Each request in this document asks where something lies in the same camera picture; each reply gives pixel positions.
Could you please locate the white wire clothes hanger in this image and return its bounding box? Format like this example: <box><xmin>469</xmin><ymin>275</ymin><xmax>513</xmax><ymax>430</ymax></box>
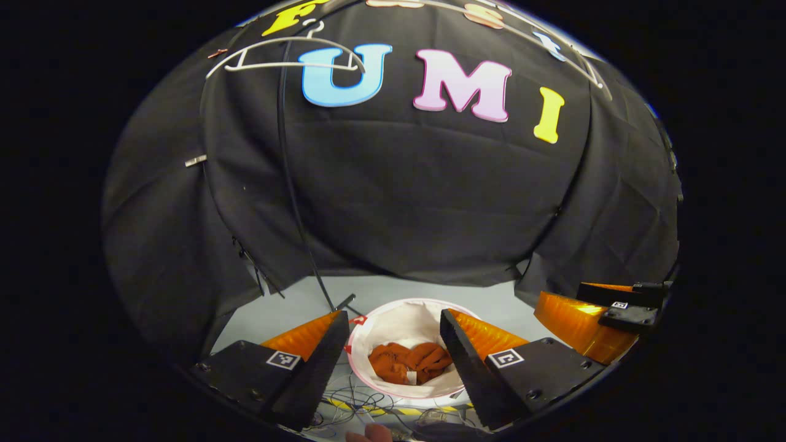
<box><xmin>205</xmin><ymin>21</ymin><xmax>367</xmax><ymax>79</ymax></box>

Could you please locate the yellow black floor tape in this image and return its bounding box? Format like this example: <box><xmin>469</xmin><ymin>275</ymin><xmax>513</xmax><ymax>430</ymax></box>
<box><xmin>327</xmin><ymin>397</ymin><xmax>477</xmax><ymax>416</ymax></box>

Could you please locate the black backdrop cloth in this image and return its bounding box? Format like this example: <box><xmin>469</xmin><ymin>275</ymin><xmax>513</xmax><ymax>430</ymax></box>
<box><xmin>101</xmin><ymin>0</ymin><xmax>683</xmax><ymax>370</ymax></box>

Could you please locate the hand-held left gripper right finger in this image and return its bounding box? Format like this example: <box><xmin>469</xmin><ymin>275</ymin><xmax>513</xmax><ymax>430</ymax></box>
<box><xmin>438</xmin><ymin>308</ymin><xmax>616</xmax><ymax>432</ymax></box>

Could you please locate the white laundry hamper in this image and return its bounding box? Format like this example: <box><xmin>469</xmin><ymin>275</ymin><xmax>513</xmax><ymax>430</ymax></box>
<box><xmin>346</xmin><ymin>298</ymin><xmax>481</xmax><ymax>401</ymax></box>

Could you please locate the orange corduroy shirt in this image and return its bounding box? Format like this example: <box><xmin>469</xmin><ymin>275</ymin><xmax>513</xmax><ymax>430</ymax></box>
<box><xmin>368</xmin><ymin>341</ymin><xmax>454</xmax><ymax>387</ymax></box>

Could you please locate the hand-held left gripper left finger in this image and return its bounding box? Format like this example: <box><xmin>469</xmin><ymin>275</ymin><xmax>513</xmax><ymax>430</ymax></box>
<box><xmin>189</xmin><ymin>309</ymin><xmax>351</xmax><ymax>432</ymax></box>

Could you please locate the tangle of thin cables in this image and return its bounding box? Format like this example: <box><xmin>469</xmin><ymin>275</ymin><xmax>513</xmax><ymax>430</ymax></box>
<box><xmin>316</xmin><ymin>378</ymin><xmax>484</xmax><ymax>434</ymax></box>

